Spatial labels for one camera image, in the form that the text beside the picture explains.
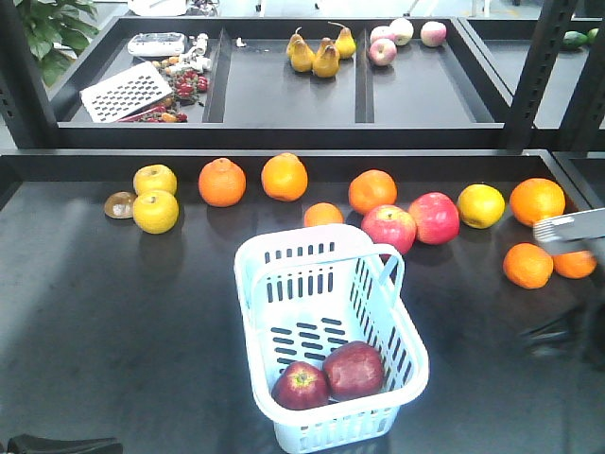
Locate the red apple pair right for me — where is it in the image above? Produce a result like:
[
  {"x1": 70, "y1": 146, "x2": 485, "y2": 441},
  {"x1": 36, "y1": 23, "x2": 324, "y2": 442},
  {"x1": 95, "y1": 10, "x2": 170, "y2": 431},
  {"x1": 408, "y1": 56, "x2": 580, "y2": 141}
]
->
[{"x1": 408, "y1": 192, "x2": 459, "y2": 245}]

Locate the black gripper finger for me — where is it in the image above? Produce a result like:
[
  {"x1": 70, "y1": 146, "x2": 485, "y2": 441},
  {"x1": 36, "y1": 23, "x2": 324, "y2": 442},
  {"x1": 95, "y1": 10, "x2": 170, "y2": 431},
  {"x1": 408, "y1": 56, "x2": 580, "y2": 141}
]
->
[{"x1": 6, "y1": 435, "x2": 124, "y2": 454}]

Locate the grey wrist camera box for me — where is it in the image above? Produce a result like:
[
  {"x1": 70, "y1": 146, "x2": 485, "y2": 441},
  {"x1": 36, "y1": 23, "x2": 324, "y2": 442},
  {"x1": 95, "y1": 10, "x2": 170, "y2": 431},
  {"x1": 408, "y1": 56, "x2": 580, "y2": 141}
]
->
[{"x1": 533, "y1": 208, "x2": 604, "y2": 264}]

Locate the yellow pear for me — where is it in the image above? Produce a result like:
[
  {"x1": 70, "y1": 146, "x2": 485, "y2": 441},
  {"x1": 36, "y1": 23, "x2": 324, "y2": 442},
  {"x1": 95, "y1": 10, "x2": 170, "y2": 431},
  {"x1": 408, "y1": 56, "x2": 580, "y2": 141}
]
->
[
  {"x1": 132, "y1": 189, "x2": 180, "y2": 235},
  {"x1": 132, "y1": 164, "x2": 178, "y2": 195}
]

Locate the light blue plastic basket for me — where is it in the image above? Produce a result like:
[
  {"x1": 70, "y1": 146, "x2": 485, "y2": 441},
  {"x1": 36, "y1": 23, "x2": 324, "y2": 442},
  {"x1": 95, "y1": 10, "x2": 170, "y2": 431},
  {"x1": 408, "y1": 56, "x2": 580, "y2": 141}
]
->
[{"x1": 233, "y1": 224, "x2": 429, "y2": 453}]

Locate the black rear display tray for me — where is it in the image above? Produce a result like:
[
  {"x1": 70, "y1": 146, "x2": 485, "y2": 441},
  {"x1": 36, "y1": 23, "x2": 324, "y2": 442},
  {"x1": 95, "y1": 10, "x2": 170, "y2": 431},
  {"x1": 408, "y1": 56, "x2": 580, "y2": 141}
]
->
[{"x1": 50, "y1": 16, "x2": 510, "y2": 149}]

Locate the small orange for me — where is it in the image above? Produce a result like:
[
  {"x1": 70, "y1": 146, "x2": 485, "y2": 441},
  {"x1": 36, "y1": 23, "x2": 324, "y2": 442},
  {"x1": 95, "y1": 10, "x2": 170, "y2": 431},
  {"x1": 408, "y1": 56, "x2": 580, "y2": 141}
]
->
[
  {"x1": 552, "y1": 251, "x2": 597, "y2": 279},
  {"x1": 502, "y1": 242, "x2": 554, "y2": 289},
  {"x1": 303, "y1": 202, "x2": 344, "y2": 227}
]

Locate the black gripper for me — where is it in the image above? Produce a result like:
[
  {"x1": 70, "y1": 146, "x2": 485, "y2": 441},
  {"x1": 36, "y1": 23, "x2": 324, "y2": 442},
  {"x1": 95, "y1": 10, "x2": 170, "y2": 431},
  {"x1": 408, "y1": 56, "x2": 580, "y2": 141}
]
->
[{"x1": 520, "y1": 304, "x2": 604, "y2": 364}]

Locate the dark red apple front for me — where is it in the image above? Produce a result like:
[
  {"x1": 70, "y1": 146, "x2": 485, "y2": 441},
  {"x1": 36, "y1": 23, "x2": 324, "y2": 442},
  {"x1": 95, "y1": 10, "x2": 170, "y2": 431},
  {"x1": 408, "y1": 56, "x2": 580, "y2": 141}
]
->
[{"x1": 271, "y1": 361, "x2": 330, "y2": 410}]

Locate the yellow pear back left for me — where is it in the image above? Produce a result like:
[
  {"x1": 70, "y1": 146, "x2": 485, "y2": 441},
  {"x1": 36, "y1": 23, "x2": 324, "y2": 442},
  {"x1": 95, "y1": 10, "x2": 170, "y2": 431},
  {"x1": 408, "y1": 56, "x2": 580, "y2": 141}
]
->
[{"x1": 132, "y1": 164, "x2": 178, "y2": 195}]

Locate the red apple pair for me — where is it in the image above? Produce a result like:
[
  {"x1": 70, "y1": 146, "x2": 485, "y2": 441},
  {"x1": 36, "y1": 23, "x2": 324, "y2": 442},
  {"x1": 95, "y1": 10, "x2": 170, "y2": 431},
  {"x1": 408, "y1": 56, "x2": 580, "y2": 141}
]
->
[
  {"x1": 408, "y1": 192, "x2": 459, "y2": 245},
  {"x1": 361, "y1": 204, "x2": 417, "y2": 254}
]

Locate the yellow pear front left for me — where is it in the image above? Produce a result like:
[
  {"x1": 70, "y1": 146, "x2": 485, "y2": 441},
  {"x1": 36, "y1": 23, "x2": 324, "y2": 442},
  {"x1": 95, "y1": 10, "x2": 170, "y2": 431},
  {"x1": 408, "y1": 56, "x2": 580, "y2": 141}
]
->
[{"x1": 132, "y1": 189, "x2": 180, "y2": 235}]

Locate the white perforated board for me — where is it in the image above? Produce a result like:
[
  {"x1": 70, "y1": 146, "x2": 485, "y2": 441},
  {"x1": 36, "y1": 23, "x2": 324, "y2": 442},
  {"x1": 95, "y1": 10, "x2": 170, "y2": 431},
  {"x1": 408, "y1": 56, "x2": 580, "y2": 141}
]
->
[{"x1": 80, "y1": 61, "x2": 172, "y2": 123}]

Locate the orange with knob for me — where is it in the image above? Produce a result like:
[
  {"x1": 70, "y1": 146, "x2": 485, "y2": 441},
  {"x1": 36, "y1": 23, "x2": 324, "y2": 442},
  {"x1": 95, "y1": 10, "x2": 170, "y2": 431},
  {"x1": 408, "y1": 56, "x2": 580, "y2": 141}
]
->
[{"x1": 261, "y1": 152, "x2": 308, "y2": 201}]

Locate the white device with buttons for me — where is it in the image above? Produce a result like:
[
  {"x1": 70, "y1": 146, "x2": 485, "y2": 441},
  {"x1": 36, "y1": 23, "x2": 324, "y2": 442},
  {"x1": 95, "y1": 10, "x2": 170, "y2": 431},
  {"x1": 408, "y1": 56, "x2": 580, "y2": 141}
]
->
[{"x1": 127, "y1": 32, "x2": 185, "y2": 58}]

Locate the red apple pair left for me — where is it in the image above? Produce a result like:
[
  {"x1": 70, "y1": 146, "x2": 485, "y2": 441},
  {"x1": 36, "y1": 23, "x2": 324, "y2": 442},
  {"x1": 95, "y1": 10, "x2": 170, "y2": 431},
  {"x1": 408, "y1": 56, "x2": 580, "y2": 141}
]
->
[{"x1": 361, "y1": 204, "x2": 417, "y2": 254}]

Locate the dark red apple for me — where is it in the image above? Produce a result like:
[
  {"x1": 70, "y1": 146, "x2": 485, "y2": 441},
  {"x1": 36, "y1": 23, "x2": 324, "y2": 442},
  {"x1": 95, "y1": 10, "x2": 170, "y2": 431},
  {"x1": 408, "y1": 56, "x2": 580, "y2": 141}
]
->
[
  {"x1": 322, "y1": 340, "x2": 385, "y2": 401},
  {"x1": 271, "y1": 361, "x2": 330, "y2": 410}
]

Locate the large orange far right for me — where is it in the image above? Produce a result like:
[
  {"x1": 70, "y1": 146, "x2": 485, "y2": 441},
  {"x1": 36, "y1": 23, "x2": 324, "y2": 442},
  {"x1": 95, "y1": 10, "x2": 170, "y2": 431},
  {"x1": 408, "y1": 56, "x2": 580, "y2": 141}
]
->
[{"x1": 509, "y1": 178, "x2": 566, "y2": 227}]

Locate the green potted plant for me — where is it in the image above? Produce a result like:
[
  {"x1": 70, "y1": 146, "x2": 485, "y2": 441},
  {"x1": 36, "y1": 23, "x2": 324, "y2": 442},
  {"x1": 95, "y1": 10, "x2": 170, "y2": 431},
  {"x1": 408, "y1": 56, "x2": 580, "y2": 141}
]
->
[{"x1": 13, "y1": 0, "x2": 99, "y2": 87}]

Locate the yellow round fruit right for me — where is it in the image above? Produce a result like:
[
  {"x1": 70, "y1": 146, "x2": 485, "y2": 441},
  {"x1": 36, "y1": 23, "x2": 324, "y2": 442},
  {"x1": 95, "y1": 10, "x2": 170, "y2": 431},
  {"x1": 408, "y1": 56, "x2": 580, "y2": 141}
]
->
[{"x1": 457, "y1": 183, "x2": 506, "y2": 229}]

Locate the brown flat fruit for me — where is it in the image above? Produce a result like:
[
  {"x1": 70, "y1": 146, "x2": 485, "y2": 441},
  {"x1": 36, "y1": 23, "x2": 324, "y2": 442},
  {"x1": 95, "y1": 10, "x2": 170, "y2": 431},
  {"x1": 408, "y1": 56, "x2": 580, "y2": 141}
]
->
[{"x1": 103, "y1": 191, "x2": 136, "y2": 219}]

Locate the black wooden display table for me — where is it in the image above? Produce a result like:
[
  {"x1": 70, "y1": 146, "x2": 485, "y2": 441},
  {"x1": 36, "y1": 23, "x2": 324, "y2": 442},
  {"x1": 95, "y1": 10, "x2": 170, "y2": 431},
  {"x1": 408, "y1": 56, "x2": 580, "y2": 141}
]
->
[{"x1": 1, "y1": 151, "x2": 604, "y2": 453}]

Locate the small orange lower right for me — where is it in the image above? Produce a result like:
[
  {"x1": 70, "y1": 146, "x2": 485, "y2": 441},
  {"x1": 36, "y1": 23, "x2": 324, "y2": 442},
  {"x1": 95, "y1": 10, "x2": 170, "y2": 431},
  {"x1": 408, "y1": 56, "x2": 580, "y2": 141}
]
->
[{"x1": 552, "y1": 251, "x2": 597, "y2": 279}]

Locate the small orange lower left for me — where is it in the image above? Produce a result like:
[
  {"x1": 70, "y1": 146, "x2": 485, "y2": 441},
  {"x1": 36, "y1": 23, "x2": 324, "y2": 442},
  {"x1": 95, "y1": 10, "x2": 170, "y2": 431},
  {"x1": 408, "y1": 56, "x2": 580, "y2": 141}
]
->
[{"x1": 502, "y1": 242, "x2": 554, "y2": 289}]

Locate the small orange centre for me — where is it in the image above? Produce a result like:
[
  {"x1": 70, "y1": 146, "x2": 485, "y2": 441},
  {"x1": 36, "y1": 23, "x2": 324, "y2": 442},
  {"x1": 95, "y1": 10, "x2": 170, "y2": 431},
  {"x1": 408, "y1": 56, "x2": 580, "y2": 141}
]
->
[{"x1": 303, "y1": 202, "x2": 344, "y2": 227}]

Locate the orange behind red apples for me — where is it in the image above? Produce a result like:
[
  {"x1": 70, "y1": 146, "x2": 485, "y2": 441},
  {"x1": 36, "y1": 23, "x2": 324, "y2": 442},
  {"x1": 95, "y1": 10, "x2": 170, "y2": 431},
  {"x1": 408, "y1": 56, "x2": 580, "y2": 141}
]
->
[{"x1": 348, "y1": 169, "x2": 398, "y2": 215}]

